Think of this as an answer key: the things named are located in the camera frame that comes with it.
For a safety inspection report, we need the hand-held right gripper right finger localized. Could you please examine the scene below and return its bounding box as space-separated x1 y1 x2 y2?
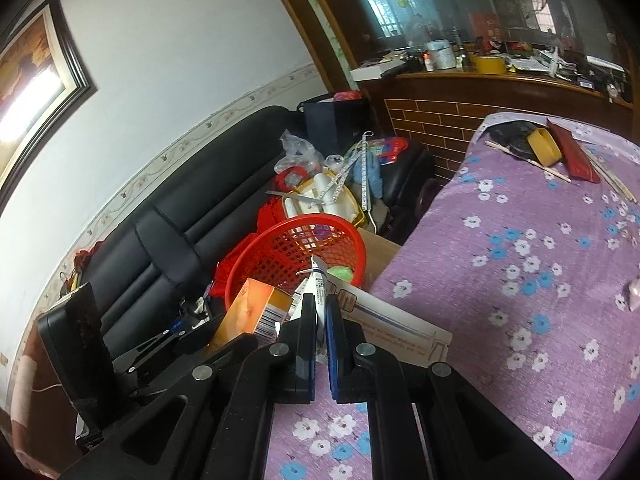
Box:
325 299 576 480

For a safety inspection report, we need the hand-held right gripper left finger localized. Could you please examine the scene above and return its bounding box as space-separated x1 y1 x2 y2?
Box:
60 292 318 480

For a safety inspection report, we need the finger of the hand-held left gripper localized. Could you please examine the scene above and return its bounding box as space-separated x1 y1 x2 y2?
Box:
112 315 226 381
131 357 211 402

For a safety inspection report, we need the long white box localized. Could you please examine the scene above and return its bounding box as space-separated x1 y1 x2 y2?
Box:
332 280 453 368

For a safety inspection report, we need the orange cardboard box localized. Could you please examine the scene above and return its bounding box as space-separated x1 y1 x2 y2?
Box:
210 279 294 356

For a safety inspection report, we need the white squeezed tube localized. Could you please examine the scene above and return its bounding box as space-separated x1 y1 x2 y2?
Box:
297 255 337 361

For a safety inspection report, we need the red plastic mesh basket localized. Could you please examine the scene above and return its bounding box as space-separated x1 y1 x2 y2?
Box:
225 214 367 316

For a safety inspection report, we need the brown printed cloth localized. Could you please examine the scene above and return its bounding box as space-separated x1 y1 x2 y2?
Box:
0 320 76 466

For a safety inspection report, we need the brown cardboard box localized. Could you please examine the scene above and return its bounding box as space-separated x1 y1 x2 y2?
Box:
357 227 403 291

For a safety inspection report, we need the black leather sofa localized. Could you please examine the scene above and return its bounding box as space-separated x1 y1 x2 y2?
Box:
65 92 436 361

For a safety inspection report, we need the white yellow plastic container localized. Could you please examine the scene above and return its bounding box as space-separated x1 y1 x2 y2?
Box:
282 170 368 231

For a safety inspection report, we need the yellow measuring tape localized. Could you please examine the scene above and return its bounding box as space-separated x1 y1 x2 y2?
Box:
320 132 373 211

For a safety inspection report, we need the light blue cloth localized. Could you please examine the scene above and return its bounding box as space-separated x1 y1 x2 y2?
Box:
352 157 383 198

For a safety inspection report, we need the clear plastic bag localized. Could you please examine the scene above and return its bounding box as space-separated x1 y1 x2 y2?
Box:
274 130 326 176

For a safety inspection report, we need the purple floral tablecloth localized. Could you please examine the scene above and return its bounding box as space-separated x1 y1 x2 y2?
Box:
265 112 640 480

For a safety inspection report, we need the red blue toy package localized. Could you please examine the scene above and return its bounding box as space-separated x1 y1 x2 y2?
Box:
367 136 408 166

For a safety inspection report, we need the dark blue paper bag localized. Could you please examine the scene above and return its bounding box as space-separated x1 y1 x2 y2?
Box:
298 96 373 158

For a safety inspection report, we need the wooden counter with brick panel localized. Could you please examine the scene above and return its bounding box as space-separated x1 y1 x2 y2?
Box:
350 67 640 181

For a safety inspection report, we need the dark framed picture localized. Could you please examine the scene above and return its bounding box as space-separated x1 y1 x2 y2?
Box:
0 0 98 216

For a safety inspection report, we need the pale wooden stick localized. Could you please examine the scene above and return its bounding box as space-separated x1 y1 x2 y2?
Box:
485 141 571 181

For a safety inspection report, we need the white flat box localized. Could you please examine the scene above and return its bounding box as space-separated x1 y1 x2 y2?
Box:
350 62 396 81

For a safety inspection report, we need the yellow tape roll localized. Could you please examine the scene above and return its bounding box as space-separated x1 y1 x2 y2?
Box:
529 127 563 167

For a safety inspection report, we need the red flat pouch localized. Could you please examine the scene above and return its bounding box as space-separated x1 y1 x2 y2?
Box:
546 117 601 184

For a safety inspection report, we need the metal pot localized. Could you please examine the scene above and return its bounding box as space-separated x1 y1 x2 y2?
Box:
425 39 456 70

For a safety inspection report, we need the pale flat ruler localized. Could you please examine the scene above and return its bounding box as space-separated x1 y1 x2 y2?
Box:
582 147 638 203

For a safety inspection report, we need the red decoration box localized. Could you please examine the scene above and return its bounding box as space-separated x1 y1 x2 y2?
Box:
467 11 501 41

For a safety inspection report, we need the white toy airplane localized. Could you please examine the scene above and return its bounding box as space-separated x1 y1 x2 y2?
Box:
542 47 576 78

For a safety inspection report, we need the etched glass partition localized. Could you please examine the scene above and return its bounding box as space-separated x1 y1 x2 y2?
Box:
300 0 640 91

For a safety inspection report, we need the red plastic ring item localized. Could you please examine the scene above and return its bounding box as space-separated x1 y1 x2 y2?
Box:
277 165 308 191

